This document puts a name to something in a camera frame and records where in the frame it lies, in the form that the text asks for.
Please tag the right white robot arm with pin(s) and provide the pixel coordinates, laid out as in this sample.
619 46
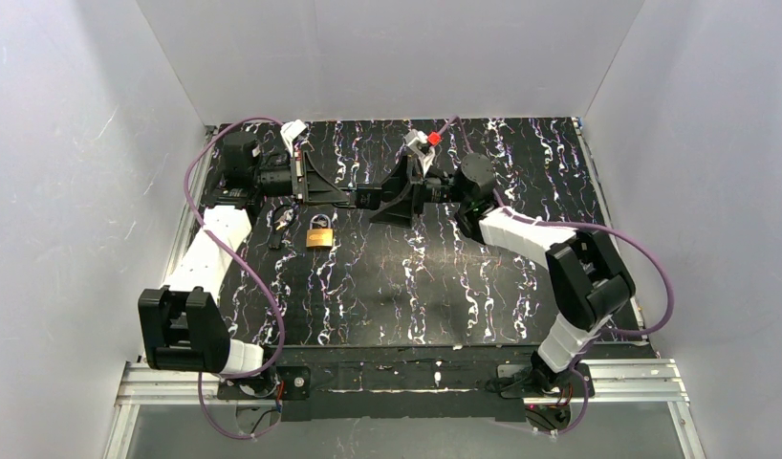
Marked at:
589 279

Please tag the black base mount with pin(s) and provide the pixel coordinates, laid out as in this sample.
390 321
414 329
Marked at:
282 383
523 380

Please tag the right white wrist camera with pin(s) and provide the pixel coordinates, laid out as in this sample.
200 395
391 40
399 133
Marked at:
425 152

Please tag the brass padlock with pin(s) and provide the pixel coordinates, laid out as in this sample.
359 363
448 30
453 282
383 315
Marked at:
320 233

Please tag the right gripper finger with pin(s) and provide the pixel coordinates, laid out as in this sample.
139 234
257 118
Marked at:
395 213
394 183

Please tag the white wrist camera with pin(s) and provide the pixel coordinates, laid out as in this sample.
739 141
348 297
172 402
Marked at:
425 152
290 131

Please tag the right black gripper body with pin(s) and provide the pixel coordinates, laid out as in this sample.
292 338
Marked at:
414 192

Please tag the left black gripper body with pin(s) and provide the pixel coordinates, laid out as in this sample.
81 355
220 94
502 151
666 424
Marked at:
299 179

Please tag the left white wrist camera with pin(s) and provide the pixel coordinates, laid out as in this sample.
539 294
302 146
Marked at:
290 131

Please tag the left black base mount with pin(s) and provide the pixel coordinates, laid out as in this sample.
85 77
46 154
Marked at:
282 383

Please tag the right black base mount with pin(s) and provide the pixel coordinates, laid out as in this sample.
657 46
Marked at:
523 380

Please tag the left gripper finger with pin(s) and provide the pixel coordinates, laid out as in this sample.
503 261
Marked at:
318 168
321 192

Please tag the black key fob with lanyard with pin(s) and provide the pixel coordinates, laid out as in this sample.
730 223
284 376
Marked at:
282 219

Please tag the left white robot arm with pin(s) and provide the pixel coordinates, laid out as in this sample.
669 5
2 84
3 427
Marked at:
181 325

